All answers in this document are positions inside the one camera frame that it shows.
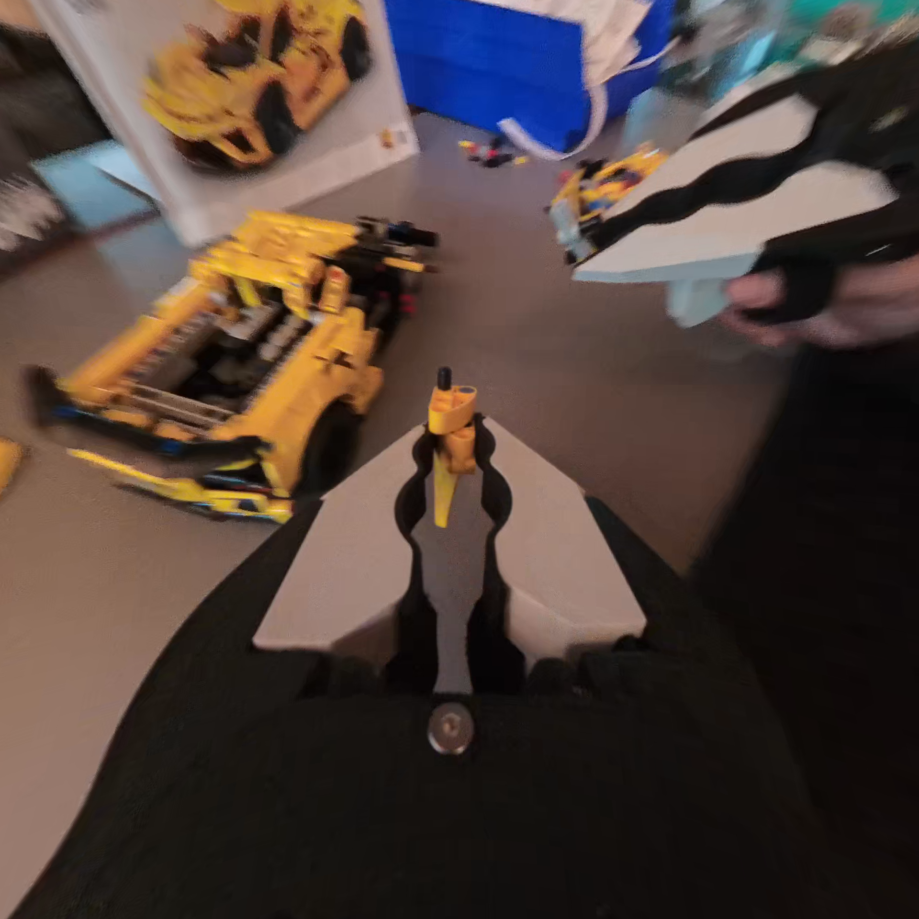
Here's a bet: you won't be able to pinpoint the dark toy car box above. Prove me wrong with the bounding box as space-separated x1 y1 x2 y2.
0 22 162 277

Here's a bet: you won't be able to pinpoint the scattered small bricks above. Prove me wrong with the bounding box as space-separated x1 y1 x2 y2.
459 136 532 169

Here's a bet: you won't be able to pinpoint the grey desk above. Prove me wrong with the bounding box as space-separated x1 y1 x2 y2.
0 108 791 919

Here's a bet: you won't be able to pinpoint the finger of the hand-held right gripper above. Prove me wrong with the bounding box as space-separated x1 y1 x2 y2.
573 160 900 286
606 93 821 224

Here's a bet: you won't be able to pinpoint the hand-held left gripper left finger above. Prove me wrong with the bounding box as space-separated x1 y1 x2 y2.
251 426 439 658

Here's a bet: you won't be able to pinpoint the yellow toy brick car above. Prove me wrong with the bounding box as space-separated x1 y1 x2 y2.
25 210 440 524

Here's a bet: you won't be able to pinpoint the person's right hand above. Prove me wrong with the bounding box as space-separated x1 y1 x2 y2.
718 255 919 353

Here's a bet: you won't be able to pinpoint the white paper bag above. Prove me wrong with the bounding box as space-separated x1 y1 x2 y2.
495 0 683 162

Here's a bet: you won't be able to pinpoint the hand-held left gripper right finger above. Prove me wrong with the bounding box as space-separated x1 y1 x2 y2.
474 417 647 658

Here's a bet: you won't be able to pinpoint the pile of loose bricks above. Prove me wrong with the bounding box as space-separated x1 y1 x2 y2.
547 144 669 263

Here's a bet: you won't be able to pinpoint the white instruction booklet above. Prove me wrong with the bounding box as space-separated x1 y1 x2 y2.
29 0 421 248

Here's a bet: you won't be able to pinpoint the person's fleece-lined black jacket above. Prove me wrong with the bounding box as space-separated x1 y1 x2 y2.
685 345 919 919

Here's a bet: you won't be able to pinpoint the small yellow brick assembly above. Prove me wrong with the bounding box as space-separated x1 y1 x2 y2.
428 366 481 529

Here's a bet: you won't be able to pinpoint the blue bag with paper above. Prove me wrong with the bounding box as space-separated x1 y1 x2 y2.
384 0 676 155

